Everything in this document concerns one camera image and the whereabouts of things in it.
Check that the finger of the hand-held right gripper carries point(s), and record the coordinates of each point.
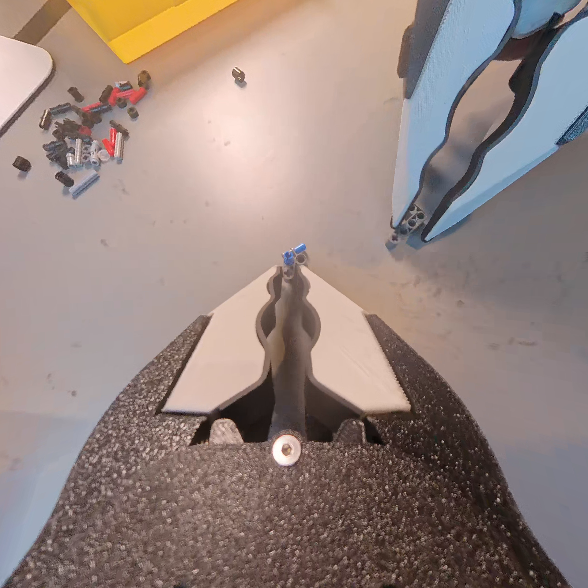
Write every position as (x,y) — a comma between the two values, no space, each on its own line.
(432,92)
(542,115)

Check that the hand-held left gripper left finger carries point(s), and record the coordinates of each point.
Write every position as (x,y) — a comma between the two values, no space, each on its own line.
(225,363)

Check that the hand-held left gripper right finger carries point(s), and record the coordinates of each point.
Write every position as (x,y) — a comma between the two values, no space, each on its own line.
(353,363)

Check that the small blue grey brick assembly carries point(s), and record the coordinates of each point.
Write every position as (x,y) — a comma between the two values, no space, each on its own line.
(289,271)

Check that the dark grey l-shaped beam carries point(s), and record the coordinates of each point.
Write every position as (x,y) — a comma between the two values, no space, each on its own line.
(413,216)

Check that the yellow plastic bin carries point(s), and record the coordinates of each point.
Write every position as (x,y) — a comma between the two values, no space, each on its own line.
(151,23)

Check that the white metal book stand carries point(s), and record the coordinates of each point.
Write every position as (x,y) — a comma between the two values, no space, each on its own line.
(18,78)

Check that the small black peg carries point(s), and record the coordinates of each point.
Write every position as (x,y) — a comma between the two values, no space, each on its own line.
(239,75)

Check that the pile of black red pegs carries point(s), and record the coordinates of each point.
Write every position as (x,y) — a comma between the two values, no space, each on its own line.
(112,138)

